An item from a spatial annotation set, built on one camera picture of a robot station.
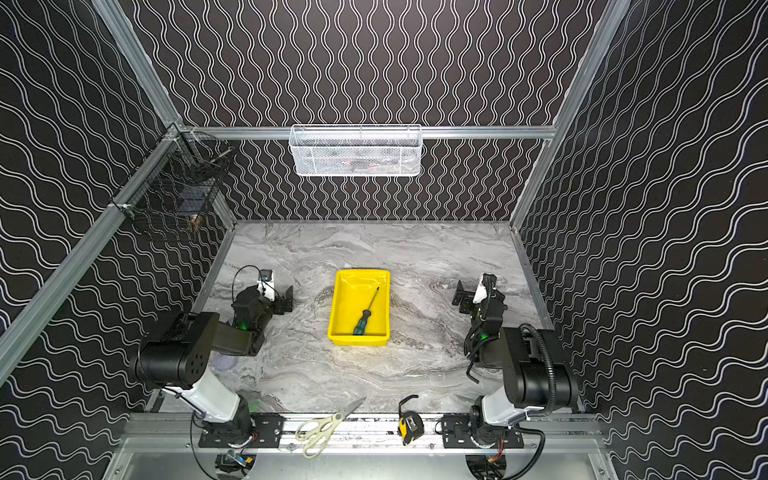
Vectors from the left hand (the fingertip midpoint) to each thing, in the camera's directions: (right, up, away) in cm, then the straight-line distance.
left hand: (286, 287), depth 95 cm
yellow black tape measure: (+38, -31, -22) cm, 54 cm away
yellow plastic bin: (+21, -3, +7) cm, 22 cm away
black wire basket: (-34, +33, -2) cm, 48 cm away
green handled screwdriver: (+24, -12, -6) cm, 27 cm away
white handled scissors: (+15, -34, -21) cm, 42 cm away
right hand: (+61, +1, -4) cm, 61 cm away
